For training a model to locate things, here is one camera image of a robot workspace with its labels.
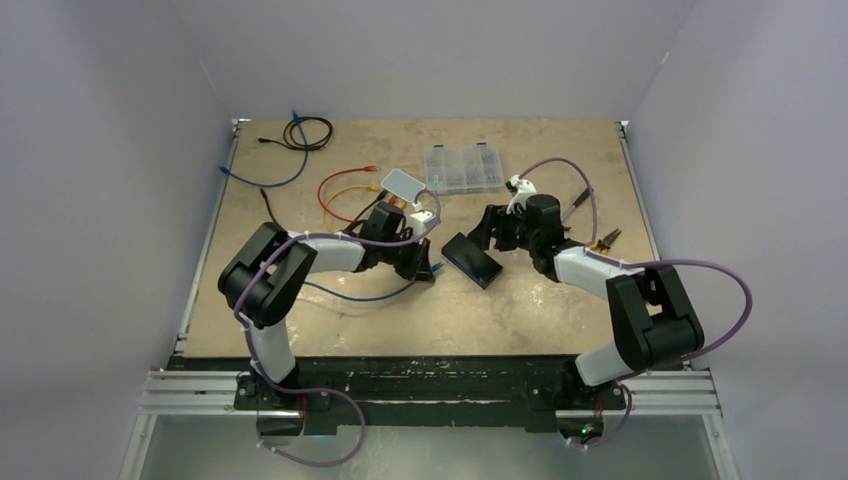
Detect yellow handled pliers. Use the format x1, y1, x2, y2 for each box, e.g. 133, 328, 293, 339
590, 228, 622, 255

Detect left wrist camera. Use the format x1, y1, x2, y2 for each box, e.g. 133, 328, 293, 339
406, 210, 438, 237

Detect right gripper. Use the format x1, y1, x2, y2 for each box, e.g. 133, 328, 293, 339
468, 203, 539, 252

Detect hammer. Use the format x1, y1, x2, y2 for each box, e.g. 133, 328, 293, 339
560, 188, 591, 223

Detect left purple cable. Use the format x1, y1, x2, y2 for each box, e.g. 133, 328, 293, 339
231, 189, 444, 469

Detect red ethernet cable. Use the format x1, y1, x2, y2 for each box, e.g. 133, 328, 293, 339
316, 165, 399, 225

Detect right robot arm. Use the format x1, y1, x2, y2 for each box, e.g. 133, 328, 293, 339
468, 194, 705, 407

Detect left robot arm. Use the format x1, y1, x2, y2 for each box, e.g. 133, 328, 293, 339
217, 201, 439, 409

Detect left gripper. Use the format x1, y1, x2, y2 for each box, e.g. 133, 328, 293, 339
380, 231, 434, 283

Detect black rectangular box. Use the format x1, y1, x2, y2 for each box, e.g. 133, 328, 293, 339
441, 233, 503, 290

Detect clear plastic organizer box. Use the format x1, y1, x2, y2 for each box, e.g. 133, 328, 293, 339
424, 142, 505, 196

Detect white network switch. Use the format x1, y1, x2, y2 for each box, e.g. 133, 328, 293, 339
380, 168, 426, 203

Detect black ethernet cable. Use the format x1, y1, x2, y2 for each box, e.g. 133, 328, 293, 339
259, 188, 388, 230

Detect purple cable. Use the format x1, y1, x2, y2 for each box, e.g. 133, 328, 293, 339
231, 189, 444, 469
507, 157, 755, 452

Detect yellow ethernet cable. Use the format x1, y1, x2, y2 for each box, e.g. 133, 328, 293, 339
321, 185, 386, 233

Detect black mounting base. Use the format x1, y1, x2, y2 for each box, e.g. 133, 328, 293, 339
234, 354, 630, 437

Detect short blue ethernet cable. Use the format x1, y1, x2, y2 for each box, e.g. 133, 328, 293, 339
218, 109, 311, 189

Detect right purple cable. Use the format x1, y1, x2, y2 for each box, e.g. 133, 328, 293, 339
507, 157, 755, 452

